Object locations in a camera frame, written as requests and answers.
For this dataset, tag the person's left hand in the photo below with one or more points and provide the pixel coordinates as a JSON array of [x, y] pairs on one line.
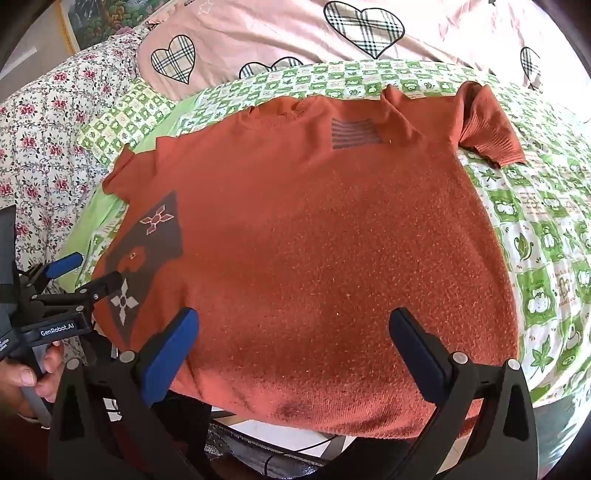
[[25, 376]]

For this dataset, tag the gold framed landscape painting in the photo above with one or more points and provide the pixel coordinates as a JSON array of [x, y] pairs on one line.
[[108, 18]]

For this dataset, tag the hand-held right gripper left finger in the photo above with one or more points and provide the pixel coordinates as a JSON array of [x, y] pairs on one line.
[[167, 357]]

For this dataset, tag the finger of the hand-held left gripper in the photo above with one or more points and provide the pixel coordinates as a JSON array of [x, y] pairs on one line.
[[64, 265], [104, 285]]

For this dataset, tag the green checked bed sheet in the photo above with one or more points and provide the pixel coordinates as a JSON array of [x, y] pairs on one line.
[[531, 221]]

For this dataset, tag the floral quilt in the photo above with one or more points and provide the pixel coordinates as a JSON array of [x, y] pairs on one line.
[[46, 138]]

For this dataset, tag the orange knit sweater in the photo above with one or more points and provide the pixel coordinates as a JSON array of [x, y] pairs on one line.
[[300, 230]]

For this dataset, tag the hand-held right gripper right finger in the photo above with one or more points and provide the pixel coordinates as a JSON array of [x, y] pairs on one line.
[[424, 367]]

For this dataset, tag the pink heart print blanket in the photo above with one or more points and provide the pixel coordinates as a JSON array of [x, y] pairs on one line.
[[277, 32]]

